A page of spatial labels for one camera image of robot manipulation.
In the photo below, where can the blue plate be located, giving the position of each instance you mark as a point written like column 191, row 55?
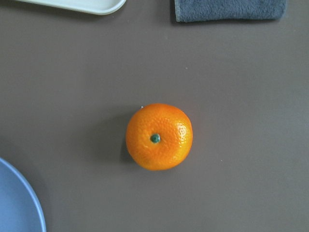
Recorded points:
column 20, row 208

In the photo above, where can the cream rabbit tray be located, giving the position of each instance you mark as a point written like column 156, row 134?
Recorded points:
column 95, row 7

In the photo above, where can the orange mandarin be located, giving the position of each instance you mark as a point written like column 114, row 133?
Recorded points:
column 159, row 136

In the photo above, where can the grey folded cloth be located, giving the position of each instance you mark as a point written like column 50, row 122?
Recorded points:
column 208, row 10

